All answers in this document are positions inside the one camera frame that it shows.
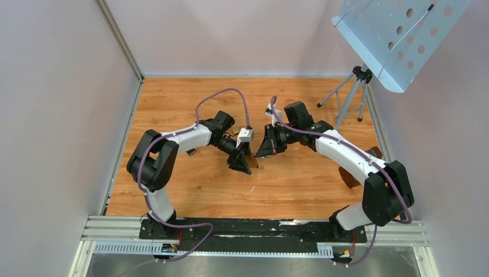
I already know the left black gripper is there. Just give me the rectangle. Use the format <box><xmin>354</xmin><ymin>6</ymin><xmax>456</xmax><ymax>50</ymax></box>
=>
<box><xmin>213</xmin><ymin>136</ymin><xmax>255</xmax><ymax>176</ymax></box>

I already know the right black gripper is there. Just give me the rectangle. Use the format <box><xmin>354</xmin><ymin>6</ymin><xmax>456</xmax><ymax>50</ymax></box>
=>
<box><xmin>257</xmin><ymin>123</ymin><xmax>299</xmax><ymax>158</ymax></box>

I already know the black cable lock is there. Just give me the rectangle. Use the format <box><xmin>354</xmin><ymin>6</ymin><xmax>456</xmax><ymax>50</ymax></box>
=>
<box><xmin>186</xmin><ymin>149</ymin><xmax>197</xmax><ymax>156</ymax></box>

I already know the large brass padlock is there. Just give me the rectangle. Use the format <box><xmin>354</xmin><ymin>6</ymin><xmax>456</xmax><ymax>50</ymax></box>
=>
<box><xmin>246</xmin><ymin>155</ymin><xmax>259</xmax><ymax>169</ymax></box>

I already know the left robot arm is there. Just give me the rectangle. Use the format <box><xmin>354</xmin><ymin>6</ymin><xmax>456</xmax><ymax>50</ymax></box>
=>
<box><xmin>126</xmin><ymin>111</ymin><xmax>251</xmax><ymax>238</ymax></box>

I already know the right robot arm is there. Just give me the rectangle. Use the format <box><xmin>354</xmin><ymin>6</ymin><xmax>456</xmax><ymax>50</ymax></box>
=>
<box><xmin>256</xmin><ymin>96</ymin><xmax>414</xmax><ymax>241</ymax></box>

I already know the brown wooden metronome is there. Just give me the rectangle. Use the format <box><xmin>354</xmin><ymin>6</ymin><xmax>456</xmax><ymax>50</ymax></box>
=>
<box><xmin>338</xmin><ymin>146</ymin><xmax>383</xmax><ymax>189</ymax></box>

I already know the grey stand tripod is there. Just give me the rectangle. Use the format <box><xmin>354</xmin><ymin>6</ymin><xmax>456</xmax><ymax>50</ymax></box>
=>
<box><xmin>317</xmin><ymin>63</ymin><xmax>374</xmax><ymax>129</ymax></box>

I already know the light blue music stand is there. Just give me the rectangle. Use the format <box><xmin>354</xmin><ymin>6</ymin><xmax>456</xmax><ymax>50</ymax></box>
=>
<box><xmin>332</xmin><ymin>0</ymin><xmax>471</xmax><ymax>93</ymax></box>

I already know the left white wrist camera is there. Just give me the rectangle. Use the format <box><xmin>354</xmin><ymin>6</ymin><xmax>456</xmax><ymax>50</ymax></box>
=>
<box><xmin>236</xmin><ymin>128</ymin><xmax>254</xmax><ymax>147</ymax></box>

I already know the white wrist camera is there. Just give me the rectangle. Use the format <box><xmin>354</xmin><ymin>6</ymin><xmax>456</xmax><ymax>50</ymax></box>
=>
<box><xmin>236</xmin><ymin>128</ymin><xmax>254</xmax><ymax>147</ymax></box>
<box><xmin>265</xmin><ymin>105</ymin><xmax>283</xmax><ymax>126</ymax></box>

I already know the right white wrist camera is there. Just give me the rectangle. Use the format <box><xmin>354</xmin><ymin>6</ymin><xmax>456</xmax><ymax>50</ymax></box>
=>
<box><xmin>265</xmin><ymin>105</ymin><xmax>283</xmax><ymax>126</ymax></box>

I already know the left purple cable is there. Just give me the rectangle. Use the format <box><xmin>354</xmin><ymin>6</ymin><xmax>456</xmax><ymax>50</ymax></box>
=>
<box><xmin>137</xmin><ymin>88</ymin><xmax>253</xmax><ymax>230</ymax></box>

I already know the purple cable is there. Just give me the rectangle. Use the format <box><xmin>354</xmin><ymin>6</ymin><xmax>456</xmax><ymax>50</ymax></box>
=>
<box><xmin>269</xmin><ymin>95</ymin><xmax>413</xmax><ymax>225</ymax></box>
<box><xmin>137</xmin><ymin>88</ymin><xmax>253</xmax><ymax>230</ymax></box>

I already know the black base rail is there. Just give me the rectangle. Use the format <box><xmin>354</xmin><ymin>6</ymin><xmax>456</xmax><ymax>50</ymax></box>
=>
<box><xmin>82</xmin><ymin>216</ymin><xmax>428</xmax><ymax>264</ymax></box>

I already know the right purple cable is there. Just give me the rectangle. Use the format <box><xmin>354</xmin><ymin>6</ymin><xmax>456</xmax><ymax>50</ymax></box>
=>
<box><xmin>269</xmin><ymin>95</ymin><xmax>413</xmax><ymax>225</ymax></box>

